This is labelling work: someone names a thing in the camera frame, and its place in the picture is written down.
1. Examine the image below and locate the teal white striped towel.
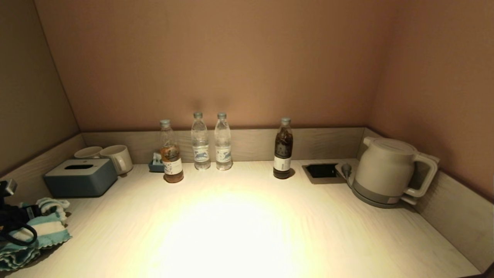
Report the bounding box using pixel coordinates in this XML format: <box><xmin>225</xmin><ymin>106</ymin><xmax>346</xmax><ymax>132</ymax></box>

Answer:
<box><xmin>0</xmin><ymin>197</ymin><xmax>72</xmax><ymax>271</ymax></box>

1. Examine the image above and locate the blue-grey tissue box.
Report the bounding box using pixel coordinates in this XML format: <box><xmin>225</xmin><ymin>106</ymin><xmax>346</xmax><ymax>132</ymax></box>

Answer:
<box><xmin>43</xmin><ymin>158</ymin><xmax>118</xmax><ymax>198</ymax></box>

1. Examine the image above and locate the white ceramic mug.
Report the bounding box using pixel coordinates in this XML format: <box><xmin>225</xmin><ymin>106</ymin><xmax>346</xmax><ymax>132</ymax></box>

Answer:
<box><xmin>74</xmin><ymin>146</ymin><xmax>103</xmax><ymax>159</ymax></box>
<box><xmin>100</xmin><ymin>145</ymin><xmax>134</xmax><ymax>175</ymax></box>

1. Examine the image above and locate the bottle with amber liquid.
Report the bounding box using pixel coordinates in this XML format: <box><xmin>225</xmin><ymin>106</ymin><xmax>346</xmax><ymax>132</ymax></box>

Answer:
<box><xmin>159</xmin><ymin>119</ymin><xmax>184</xmax><ymax>183</ymax></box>

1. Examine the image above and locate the clear water bottle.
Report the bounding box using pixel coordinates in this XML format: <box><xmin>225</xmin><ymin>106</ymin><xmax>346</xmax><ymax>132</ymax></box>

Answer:
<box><xmin>214</xmin><ymin>112</ymin><xmax>233</xmax><ymax>171</ymax></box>
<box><xmin>191</xmin><ymin>112</ymin><xmax>211</xmax><ymax>171</ymax></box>

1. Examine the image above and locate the bottle with dark liquid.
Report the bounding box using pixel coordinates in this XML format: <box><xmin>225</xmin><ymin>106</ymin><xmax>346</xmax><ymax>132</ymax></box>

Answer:
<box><xmin>273</xmin><ymin>117</ymin><xmax>294</xmax><ymax>180</ymax></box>

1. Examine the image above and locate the recessed black socket box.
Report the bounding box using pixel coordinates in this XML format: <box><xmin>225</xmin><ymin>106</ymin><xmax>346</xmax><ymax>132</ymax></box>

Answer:
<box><xmin>301</xmin><ymin>163</ymin><xmax>347</xmax><ymax>185</ymax></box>

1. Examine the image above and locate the grey kettle base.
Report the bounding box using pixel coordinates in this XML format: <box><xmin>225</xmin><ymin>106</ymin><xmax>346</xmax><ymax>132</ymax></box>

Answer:
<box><xmin>351</xmin><ymin>181</ymin><xmax>418</xmax><ymax>209</ymax></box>

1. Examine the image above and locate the white electric kettle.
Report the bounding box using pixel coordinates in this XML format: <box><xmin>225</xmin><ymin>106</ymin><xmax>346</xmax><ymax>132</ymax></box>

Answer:
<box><xmin>354</xmin><ymin>137</ymin><xmax>440</xmax><ymax>205</ymax></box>

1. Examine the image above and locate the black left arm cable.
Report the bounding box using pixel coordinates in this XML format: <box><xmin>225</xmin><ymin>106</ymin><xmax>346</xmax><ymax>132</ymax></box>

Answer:
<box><xmin>0</xmin><ymin>222</ymin><xmax>38</xmax><ymax>246</ymax></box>

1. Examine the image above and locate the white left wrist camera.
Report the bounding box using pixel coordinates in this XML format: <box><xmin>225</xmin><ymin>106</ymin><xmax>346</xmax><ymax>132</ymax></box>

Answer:
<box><xmin>0</xmin><ymin>178</ymin><xmax>17</xmax><ymax>197</ymax></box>

